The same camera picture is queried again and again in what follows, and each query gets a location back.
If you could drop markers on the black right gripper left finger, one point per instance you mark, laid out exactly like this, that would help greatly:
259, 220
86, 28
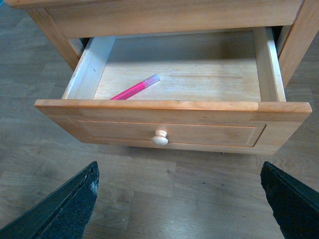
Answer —
63, 214

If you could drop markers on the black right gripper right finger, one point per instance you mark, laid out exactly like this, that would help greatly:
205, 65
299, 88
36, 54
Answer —
295, 205

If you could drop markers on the pink marker with clear cap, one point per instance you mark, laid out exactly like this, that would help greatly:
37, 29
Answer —
137, 88

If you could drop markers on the wooden drawer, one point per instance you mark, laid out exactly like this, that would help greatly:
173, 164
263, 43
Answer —
219, 90

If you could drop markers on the wooden nightstand cabinet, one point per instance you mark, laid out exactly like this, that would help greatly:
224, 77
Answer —
65, 22

